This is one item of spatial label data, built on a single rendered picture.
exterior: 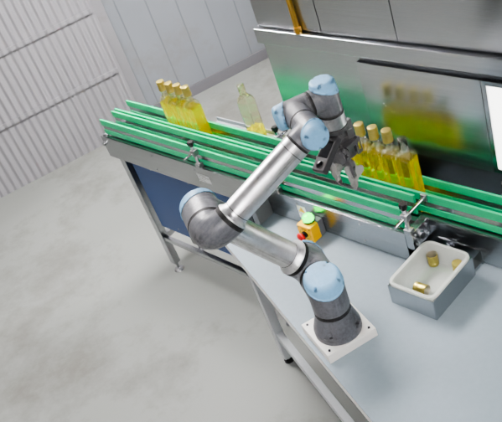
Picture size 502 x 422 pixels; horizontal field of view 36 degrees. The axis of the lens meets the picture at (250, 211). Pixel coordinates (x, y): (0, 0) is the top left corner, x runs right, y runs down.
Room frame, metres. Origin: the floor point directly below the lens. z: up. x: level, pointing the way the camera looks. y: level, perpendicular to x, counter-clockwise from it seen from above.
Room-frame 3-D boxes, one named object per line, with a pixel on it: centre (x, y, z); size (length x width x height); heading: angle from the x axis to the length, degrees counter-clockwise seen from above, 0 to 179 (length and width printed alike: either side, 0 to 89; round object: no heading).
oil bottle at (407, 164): (2.08, -0.54, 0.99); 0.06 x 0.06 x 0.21; 34
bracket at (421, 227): (1.95, -0.49, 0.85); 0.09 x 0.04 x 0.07; 123
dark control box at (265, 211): (2.50, -0.03, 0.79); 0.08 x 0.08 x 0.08; 33
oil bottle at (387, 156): (2.12, -0.50, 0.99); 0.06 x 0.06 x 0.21; 33
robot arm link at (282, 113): (1.88, -0.21, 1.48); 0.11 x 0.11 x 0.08; 5
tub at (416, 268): (1.79, -0.45, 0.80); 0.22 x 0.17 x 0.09; 123
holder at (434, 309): (1.80, -0.48, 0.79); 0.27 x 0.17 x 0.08; 123
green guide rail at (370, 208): (2.69, 0.03, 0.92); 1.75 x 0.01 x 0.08; 33
